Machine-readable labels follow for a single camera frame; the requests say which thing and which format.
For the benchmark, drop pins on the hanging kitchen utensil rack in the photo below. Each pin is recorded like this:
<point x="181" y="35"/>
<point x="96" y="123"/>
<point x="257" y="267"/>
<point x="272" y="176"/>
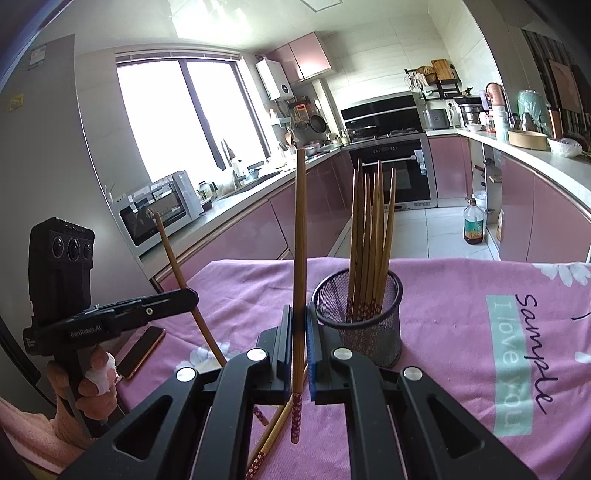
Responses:
<point x="295" y="115"/>

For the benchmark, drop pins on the black mesh utensil holder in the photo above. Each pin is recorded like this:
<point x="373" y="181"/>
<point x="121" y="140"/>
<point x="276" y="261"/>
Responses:
<point x="383" y="332"/>

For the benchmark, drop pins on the red-patterned wooden chopstick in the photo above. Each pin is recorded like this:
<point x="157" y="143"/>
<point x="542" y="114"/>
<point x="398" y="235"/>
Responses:
<point x="178" y="272"/>
<point x="300" y="258"/>
<point x="270" y="438"/>

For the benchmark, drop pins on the stainless steel pot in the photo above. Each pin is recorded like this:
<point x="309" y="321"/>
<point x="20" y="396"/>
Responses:
<point x="471" y="114"/>

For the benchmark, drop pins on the pink thermos jug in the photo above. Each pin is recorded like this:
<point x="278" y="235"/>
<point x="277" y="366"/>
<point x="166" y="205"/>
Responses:
<point x="495" y="96"/>

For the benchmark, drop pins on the smartphone with orange case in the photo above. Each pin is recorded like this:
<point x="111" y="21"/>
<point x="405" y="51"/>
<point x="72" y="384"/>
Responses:
<point x="141" y="346"/>

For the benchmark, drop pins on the person's left hand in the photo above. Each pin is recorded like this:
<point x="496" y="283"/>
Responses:
<point x="101" y="404"/>

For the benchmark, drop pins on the silver microwave oven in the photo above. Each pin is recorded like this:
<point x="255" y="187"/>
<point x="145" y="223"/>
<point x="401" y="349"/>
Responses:
<point x="157" y="210"/>

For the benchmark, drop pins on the white wall water heater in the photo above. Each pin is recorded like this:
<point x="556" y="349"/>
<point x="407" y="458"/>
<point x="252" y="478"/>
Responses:
<point x="274" y="79"/>

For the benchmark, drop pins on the white finger bandage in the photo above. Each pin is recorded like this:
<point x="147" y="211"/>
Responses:
<point x="99" y="376"/>

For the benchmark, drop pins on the gas stove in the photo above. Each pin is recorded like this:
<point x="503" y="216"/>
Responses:
<point x="383" y="134"/>

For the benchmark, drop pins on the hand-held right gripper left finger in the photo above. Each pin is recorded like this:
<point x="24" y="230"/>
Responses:
<point x="288" y="350"/>

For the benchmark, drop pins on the kitchen window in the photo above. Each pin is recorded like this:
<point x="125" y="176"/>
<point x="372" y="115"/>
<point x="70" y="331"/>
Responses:
<point x="175" y="120"/>

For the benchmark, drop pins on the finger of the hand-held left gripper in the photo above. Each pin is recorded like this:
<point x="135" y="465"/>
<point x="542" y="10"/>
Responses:
<point x="161" y="311"/>
<point x="147" y="297"/>

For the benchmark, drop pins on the white plastic bag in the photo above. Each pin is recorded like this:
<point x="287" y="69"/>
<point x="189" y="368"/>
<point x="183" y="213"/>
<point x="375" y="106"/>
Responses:
<point x="565" y="147"/>

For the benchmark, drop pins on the pink printed tablecloth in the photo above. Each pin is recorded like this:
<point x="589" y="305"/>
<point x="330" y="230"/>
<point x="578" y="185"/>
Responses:
<point x="461" y="332"/>

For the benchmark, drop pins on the black range hood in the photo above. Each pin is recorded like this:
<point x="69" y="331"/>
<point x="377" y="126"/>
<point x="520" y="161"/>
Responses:
<point x="381" y="110"/>

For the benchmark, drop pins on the tan cardboard container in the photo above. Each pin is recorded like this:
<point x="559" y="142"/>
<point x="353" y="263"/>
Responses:
<point x="527" y="139"/>

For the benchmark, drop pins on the pink kitchen base cabinets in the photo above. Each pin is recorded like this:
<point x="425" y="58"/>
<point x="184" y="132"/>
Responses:
<point x="258" y="230"/>
<point x="531" y="207"/>

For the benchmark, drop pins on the green plastic covered item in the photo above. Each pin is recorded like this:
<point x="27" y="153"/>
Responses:
<point x="534" y="110"/>

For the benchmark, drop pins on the built-in black oven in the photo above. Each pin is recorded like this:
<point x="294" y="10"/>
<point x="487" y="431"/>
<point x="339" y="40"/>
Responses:
<point x="401" y="175"/>

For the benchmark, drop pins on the white plastic container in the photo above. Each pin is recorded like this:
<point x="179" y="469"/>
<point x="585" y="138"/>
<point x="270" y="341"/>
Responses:
<point x="499" y="123"/>

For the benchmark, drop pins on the black frying pan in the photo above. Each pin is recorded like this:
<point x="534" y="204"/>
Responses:
<point x="316" y="122"/>

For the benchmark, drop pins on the bunch of wooden chopsticks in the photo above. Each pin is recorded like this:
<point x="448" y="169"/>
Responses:
<point x="369" y="240"/>

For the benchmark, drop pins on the pink upper wall cabinet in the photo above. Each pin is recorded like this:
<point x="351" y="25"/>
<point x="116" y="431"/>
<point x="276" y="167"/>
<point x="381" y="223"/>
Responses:
<point x="304" y="57"/>

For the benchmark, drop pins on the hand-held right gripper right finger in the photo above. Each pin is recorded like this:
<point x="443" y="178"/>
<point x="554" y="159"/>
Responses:
<point x="314" y="360"/>

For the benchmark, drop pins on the black shelf with cutting board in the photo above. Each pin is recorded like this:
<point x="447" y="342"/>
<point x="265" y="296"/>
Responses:
<point x="438" y="78"/>

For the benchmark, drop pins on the cooking oil bottle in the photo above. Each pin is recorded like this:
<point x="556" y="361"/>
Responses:
<point x="473" y="226"/>

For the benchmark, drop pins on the grey refrigerator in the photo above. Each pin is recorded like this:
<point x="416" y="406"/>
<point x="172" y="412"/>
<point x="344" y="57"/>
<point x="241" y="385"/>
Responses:
<point x="55" y="161"/>

